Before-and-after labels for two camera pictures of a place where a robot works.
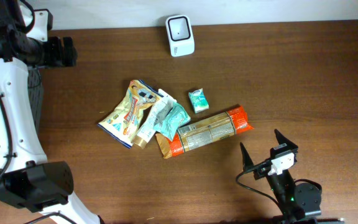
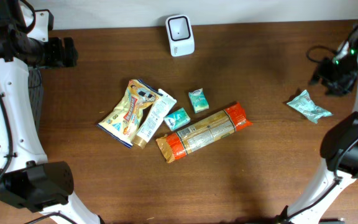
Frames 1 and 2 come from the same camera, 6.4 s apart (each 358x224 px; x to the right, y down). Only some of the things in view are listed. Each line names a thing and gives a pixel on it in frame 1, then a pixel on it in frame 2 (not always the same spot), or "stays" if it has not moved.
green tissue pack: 198,100 stays
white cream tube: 146,129 stays
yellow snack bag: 123,125 stays
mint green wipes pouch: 174,117 -> 304,103
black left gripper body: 54,53 stays
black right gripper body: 261,172 -> 337,78
